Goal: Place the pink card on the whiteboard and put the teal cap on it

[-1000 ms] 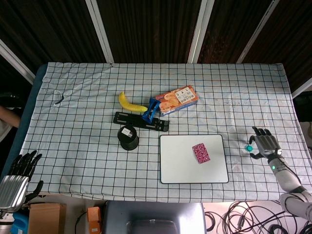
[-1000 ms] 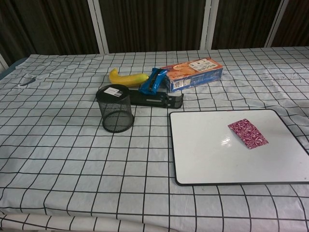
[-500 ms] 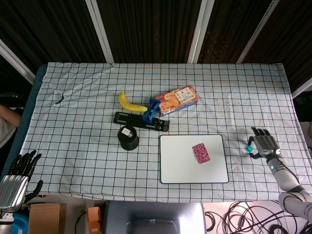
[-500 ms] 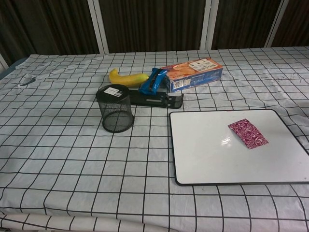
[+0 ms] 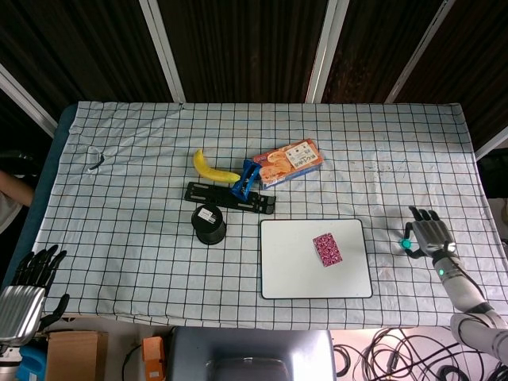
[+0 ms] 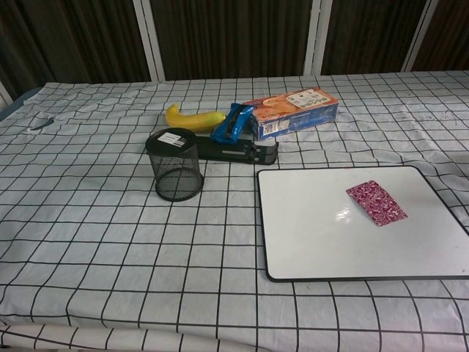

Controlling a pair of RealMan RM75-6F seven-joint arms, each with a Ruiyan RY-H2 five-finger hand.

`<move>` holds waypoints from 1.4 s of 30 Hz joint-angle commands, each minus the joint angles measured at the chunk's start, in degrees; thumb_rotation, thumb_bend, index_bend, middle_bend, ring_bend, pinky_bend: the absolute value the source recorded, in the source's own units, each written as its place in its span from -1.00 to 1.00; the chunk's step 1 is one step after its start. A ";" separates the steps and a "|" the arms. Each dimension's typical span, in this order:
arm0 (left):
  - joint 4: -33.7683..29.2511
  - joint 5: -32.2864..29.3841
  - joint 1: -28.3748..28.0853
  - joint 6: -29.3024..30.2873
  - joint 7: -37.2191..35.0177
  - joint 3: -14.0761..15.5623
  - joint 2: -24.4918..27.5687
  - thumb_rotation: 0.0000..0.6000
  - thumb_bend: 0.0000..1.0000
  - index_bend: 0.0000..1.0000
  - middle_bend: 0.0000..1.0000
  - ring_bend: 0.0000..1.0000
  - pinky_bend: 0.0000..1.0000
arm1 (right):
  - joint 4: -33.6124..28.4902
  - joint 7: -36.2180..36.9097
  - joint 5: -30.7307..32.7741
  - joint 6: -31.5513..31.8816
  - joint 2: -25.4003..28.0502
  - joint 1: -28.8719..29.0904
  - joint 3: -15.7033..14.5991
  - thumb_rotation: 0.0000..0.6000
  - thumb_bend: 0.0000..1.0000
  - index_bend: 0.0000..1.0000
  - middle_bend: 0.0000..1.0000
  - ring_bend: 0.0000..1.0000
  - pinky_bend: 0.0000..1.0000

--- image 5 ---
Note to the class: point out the pink patterned packet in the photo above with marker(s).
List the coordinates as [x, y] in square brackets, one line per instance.
[327, 250]

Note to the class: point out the white black-grid tablecloth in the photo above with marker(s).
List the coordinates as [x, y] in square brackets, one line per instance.
[119, 238]

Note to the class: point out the orange biscuit box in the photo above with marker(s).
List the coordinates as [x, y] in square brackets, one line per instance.
[291, 162]

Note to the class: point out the orange device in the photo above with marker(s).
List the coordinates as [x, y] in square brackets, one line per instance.
[154, 357]

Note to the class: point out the brown cardboard box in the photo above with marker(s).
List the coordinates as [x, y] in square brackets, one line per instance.
[77, 357]

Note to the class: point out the white tray board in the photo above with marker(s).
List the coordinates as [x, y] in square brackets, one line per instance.
[289, 270]

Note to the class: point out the black flat folding stand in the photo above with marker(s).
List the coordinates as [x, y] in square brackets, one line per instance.
[210, 194]

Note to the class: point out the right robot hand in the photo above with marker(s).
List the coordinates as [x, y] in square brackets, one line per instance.
[430, 234]

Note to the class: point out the yellow banana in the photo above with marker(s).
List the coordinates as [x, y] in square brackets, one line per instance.
[210, 172]

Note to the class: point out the person forearm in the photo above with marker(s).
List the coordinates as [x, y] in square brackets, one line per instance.
[16, 187]

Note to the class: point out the black mesh pen cup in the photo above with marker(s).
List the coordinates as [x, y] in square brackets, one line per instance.
[208, 227]

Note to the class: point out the blue snack packet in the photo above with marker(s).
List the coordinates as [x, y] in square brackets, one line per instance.
[244, 183]

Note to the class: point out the white frame post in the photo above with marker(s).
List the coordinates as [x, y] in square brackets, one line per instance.
[325, 51]
[28, 103]
[164, 51]
[418, 51]
[492, 143]

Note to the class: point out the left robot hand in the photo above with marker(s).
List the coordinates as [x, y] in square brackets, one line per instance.
[28, 293]

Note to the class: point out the grey robot torso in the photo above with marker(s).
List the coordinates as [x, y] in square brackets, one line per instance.
[250, 353]

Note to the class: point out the blue plastic cup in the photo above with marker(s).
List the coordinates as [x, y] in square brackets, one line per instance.
[33, 363]

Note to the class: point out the person white shirt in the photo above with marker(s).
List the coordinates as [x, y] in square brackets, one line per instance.
[6, 212]

